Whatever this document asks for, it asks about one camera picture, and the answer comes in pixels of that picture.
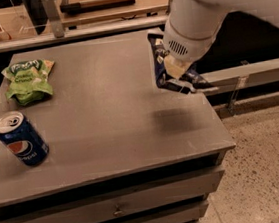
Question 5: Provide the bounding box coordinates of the grey metal post left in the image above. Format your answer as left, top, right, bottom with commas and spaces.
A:
41, 0, 64, 38

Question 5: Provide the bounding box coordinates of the green rice chip bag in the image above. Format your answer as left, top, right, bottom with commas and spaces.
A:
1, 59, 55, 106

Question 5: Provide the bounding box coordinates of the blue pepsi can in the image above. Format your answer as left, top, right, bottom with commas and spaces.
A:
0, 111, 49, 166

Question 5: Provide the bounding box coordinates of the top drawer with knob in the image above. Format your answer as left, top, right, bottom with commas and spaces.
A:
0, 166, 224, 223

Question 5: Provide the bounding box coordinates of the blue kettle chip bag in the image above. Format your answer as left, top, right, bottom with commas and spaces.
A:
147, 30, 216, 94

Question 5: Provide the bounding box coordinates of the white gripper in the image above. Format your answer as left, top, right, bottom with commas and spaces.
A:
162, 22, 215, 80

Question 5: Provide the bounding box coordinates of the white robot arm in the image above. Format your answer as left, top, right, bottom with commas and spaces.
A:
163, 0, 279, 73

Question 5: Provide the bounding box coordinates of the grey metal floor rail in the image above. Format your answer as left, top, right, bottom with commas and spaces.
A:
197, 58, 279, 96

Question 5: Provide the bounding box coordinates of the wooden background counter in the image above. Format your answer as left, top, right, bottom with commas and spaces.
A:
0, 0, 169, 53

